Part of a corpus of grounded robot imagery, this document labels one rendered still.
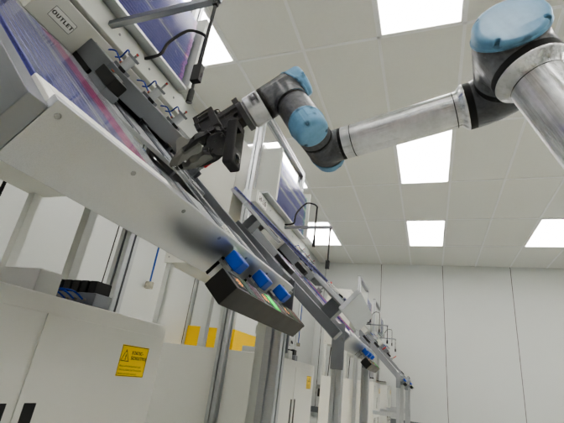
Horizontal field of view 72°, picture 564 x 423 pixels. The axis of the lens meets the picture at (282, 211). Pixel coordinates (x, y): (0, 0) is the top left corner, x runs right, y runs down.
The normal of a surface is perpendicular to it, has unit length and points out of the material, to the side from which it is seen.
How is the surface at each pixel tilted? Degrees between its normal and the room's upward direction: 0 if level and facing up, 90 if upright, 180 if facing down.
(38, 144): 134
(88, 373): 90
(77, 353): 90
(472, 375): 90
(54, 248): 90
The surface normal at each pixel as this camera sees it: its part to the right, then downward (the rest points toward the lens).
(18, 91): -0.33, -0.41
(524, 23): -0.46, -0.54
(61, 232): 0.94, -0.02
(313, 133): 0.38, 0.73
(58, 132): 0.58, 0.62
